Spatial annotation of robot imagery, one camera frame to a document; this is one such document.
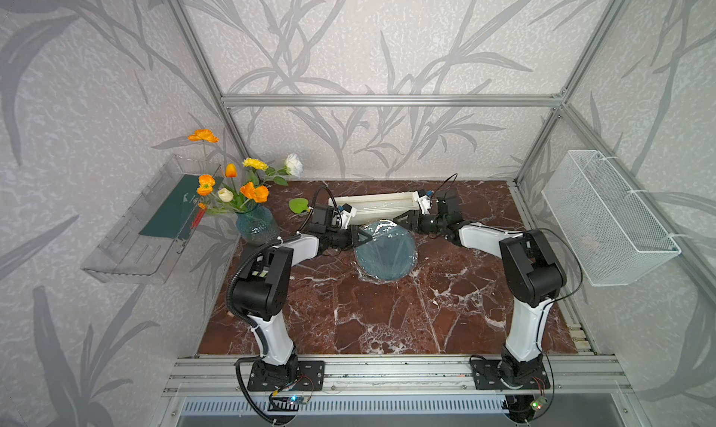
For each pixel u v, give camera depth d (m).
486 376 0.73
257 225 0.92
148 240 0.67
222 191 0.76
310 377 0.73
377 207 1.02
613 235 0.60
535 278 0.52
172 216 0.68
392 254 0.89
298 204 1.11
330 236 0.81
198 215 0.69
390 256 0.89
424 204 0.89
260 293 0.49
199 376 0.75
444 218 0.79
